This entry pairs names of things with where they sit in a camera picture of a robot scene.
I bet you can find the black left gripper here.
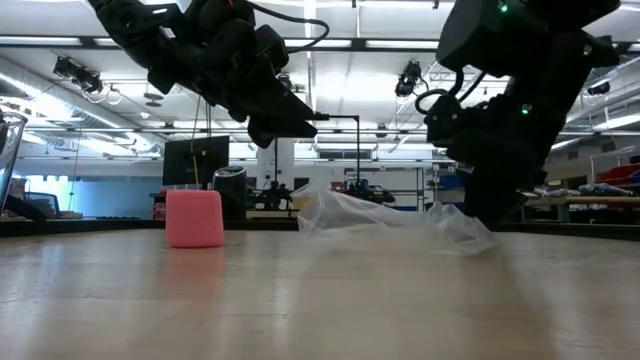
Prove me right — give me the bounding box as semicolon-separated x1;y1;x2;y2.
196;19;331;151

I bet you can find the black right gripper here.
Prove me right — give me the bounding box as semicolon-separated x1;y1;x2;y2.
424;92;557;232

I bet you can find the clear plastic bag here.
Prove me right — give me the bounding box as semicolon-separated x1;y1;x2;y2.
292;183;499;257

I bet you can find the pink elastic bandage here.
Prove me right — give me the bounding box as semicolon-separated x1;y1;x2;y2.
164;188;226;250

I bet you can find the wooden workbench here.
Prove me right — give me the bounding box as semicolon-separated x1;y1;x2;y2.
522;193;640;224

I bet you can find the black monitor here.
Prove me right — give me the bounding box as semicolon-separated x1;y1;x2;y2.
161;135;231;188

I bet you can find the red plastic bin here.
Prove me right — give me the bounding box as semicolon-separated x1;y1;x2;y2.
593;163;640;190

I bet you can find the black overhead light bar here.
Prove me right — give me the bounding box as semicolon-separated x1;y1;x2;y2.
0;35;451;54

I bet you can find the clear plastic bin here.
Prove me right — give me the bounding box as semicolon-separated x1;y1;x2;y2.
0;110;29;217

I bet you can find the black background rig frame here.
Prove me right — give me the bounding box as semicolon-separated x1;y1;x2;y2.
273;113;362;211

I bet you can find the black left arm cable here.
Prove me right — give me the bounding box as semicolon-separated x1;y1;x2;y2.
248;1;332;55

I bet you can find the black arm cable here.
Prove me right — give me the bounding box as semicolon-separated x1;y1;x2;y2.
413;68;487;117
248;1;332;55

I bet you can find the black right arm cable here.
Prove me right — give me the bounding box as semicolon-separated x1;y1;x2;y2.
413;68;487;117

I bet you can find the black hanging camera with cable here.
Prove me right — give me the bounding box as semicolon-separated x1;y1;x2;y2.
393;58;430;99

